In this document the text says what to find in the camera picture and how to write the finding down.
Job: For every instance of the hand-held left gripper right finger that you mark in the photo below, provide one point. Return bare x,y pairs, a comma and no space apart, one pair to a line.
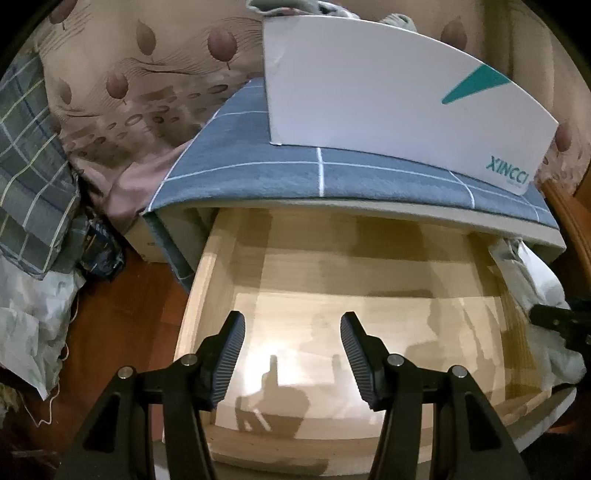
362,364

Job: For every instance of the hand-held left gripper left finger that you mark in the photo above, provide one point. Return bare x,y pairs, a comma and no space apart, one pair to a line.
226,360

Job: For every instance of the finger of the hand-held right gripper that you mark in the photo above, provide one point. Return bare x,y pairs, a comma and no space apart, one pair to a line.
558,323

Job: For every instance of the white underwear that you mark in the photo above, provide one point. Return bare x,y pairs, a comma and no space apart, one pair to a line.
531,286

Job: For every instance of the clothes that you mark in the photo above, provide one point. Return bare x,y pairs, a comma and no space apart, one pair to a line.
323,277

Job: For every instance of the white cardboard box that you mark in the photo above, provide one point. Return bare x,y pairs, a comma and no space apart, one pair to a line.
369,92

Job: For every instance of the dark printed packet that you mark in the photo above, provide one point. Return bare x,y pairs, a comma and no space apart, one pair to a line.
99,249

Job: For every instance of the white plastic bag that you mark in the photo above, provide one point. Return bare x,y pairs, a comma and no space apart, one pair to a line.
32,323

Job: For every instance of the blue plaid cloth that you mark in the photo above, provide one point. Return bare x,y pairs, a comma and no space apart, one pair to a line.
240,147

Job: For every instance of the grey plaid cloth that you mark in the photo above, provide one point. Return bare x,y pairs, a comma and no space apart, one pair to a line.
32,184

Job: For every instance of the beige leaf-print bedsheet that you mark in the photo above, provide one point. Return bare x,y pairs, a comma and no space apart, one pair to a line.
138,60

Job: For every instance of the wooden bed frame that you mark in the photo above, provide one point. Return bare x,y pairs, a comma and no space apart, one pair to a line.
568,217

